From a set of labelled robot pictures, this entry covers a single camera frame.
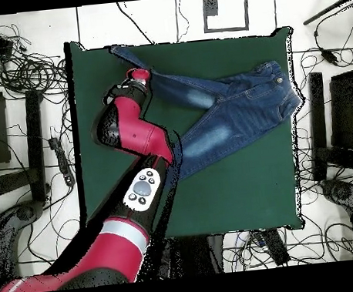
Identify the blue denim jeans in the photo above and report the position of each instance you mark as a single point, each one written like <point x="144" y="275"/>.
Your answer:
<point x="247" y="108"/>

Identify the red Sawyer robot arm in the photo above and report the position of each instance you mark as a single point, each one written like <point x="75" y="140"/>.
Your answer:
<point x="131" y="131"/>

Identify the black power strip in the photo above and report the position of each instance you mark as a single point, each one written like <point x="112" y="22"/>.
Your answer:
<point x="61" y="160"/>
<point x="276" y="248"/>

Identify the black stand bar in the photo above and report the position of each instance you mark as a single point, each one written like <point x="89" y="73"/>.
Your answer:
<point x="317" y="107"/>
<point x="35" y="144"/>

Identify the dark green table cloth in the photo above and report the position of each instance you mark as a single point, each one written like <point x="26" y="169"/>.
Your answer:
<point x="246" y="192"/>

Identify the grey wheeled stand leg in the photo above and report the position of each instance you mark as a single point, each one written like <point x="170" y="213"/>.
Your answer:
<point x="342" y="192"/>
<point x="25" y="213"/>

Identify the black power adapter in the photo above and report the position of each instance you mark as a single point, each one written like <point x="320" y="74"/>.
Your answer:
<point x="329" y="56"/>

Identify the black tripod leg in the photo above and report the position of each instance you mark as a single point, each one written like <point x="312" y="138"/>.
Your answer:
<point x="321" y="14"/>

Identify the grey square frame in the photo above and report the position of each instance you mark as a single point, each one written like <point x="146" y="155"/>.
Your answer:
<point x="227" y="29"/>

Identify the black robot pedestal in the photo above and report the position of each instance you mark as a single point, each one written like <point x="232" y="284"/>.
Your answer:
<point x="199" y="255"/>

